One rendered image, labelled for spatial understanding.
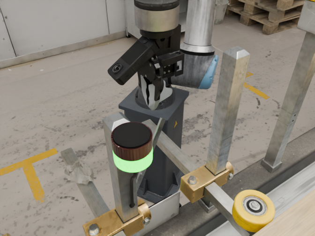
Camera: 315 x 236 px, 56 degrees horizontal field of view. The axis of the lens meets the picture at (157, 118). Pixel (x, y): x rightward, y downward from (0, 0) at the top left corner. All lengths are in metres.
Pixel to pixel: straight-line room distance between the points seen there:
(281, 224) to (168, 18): 0.45
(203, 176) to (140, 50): 0.34
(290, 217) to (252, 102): 1.93
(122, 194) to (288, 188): 0.66
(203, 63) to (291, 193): 0.57
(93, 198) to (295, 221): 0.42
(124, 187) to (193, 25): 0.80
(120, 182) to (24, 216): 1.32
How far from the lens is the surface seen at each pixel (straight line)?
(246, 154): 2.05
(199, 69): 1.20
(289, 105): 0.85
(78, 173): 0.72
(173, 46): 0.66
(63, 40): 3.28
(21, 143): 2.25
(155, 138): 0.66
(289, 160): 1.06
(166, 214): 0.81
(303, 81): 0.80
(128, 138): 0.42
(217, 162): 0.71
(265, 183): 0.97
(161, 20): 0.59
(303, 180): 1.13
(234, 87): 0.58
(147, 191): 1.73
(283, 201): 1.05
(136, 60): 0.61
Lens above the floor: 1.41
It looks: 39 degrees down
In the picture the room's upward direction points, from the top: straight up
